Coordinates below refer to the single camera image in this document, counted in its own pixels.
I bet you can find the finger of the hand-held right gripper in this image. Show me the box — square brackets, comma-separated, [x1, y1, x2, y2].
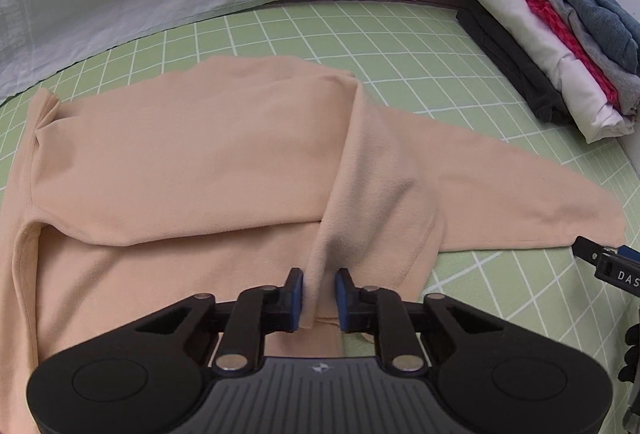
[572, 236, 640, 266]

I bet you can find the beige long-sleeve shirt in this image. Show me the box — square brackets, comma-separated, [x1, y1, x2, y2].
[0, 55, 625, 365]

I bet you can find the person's right hand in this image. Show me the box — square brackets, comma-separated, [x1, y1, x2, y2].
[618, 320, 640, 385]

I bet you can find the folded white garment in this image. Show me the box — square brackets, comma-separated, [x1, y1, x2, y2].
[446, 0, 636, 144]

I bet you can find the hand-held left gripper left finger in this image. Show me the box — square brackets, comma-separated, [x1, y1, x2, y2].
[135, 267, 306, 373]

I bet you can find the folded pink knit garment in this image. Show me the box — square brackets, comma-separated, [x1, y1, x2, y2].
[521, 0, 620, 104]

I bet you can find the folded dark grey garment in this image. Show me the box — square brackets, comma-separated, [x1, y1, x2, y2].
[456, 6, 576, 124]

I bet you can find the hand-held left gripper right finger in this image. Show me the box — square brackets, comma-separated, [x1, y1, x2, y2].
[334, 267, 507, 373]

